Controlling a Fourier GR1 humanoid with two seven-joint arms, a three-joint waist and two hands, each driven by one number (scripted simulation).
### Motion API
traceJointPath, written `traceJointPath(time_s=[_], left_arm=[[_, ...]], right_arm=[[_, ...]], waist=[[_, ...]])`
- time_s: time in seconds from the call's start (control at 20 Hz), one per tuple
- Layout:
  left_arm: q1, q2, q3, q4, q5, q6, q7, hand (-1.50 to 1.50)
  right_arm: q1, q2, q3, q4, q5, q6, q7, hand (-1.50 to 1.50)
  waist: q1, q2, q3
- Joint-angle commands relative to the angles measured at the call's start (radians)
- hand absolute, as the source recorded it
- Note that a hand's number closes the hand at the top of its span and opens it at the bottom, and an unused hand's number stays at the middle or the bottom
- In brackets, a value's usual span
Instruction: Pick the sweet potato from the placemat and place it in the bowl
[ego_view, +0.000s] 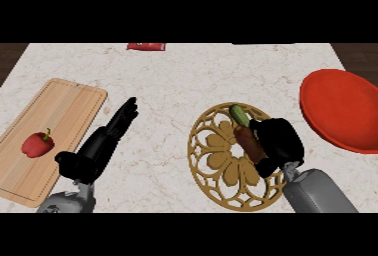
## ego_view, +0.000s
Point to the red bowl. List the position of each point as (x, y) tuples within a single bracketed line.
[(341, 110)]

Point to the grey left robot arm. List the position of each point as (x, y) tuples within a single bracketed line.
[(68, 200)]

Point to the red packet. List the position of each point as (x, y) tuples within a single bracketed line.
[(146, 46)]

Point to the pale wooden cutting board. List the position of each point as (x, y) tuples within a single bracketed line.
[(46, 140)]

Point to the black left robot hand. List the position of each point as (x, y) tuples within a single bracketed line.
[(100, 143)]

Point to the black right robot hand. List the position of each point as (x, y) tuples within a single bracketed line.
[(280, 141)]

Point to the brown sweet potato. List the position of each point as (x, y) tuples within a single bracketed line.
[(249, 144)]

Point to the green cucumber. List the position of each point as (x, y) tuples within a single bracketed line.
[(239, 115)]

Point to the round gold openwork placemat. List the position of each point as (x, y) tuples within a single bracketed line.
[(223, 160)]

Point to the red bell pepper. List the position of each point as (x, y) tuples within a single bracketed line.
[(37, 144)]

